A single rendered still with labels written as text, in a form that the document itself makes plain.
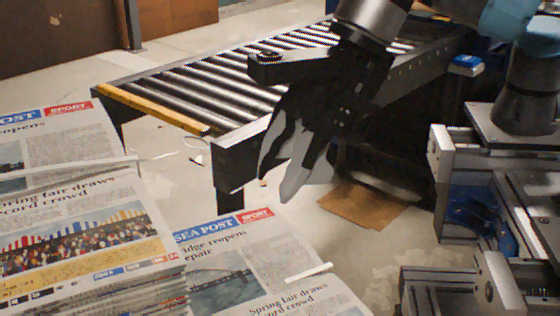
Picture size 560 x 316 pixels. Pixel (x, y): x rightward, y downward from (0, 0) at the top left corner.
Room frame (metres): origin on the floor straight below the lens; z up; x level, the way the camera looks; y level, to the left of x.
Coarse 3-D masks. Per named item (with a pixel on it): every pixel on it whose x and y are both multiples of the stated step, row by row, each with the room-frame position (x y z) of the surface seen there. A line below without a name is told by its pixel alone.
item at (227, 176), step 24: (432, 48) 1.72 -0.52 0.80; (456, 48) 1.87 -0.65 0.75; (408, 72) 1.60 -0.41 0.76; (432, 72) 1.74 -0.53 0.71; (384, 96) 1.49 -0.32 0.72; (264, 120) 1.14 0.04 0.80; (216, 144) 1.01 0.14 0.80; (240, 144) 1.03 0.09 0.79; (216, 168) 1.02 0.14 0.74; (240, 168) 1.03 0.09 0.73
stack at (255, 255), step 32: (192, 224) 0.68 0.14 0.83; (224, 224) 0.68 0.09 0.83; (256, 224) 0.68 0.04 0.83; (288, 224) 0.68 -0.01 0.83; (192, 256) 0.60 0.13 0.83; (224, 256) 0.60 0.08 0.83; (256, 256) 0.60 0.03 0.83; (288, 256) 0.60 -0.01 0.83; (192, 288) 0.53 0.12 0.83; (224, 288) 0.53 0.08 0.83; (256, 288) 0.53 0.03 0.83; (288, 288) 0.53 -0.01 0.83; (320, 288) 0.53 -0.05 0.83
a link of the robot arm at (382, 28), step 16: (352, 0) 0.58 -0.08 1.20; (368, 0) 0.57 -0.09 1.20; (384, 0) 0.57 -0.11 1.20; (336, 16) 0.59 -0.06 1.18; (352, 16) 0.57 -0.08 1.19; (368, 16) 0.56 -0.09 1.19; (384, 16) 0.56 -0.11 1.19; (400, 16) 0.57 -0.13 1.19; (368, 32) 0.56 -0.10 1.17; (384, 32) 0.56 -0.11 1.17
